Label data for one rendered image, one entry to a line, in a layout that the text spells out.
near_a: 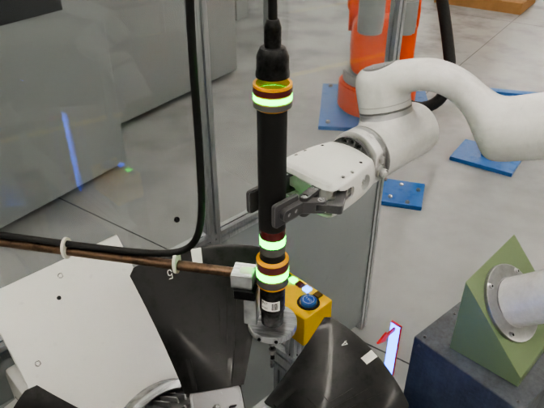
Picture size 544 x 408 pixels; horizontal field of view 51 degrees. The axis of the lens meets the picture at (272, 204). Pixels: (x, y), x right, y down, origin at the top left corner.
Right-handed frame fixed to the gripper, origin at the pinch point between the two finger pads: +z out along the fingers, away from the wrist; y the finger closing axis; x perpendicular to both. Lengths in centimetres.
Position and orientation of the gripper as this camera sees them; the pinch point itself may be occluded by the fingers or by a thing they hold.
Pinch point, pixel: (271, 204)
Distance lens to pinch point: 69.8
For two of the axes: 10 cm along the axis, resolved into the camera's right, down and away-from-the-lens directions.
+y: -6.9, -3.9, 6.0
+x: 0.0, -8.4, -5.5
